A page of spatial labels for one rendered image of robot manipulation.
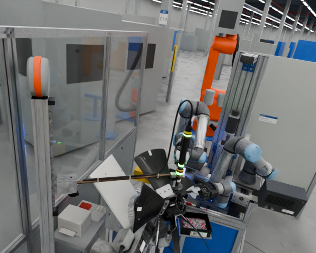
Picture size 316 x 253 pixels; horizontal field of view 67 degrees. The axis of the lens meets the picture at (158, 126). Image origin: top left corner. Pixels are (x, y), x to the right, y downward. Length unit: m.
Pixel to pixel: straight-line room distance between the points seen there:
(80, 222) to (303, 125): 2.64
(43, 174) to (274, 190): 1.42
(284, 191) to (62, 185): 1.39
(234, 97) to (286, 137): 1.34
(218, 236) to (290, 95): 1.80
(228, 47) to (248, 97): 3.17
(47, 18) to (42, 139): 2.48
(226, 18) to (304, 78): 2.41
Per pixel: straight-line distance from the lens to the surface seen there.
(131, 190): 1.57
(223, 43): 5.21
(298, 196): 1.89
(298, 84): 3.15
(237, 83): 2.11
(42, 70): 1.01
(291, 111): 3.21
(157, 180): 1.44
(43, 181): 1.25
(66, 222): 1.69
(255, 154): 1.68
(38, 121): 1.10
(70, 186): 1.28
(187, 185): 1.67
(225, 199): 1.79
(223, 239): 2.20
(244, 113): 2.15
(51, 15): 3.50
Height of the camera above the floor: 2.14
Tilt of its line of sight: 23 degrees down
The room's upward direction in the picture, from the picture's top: 9 degrees clockwise
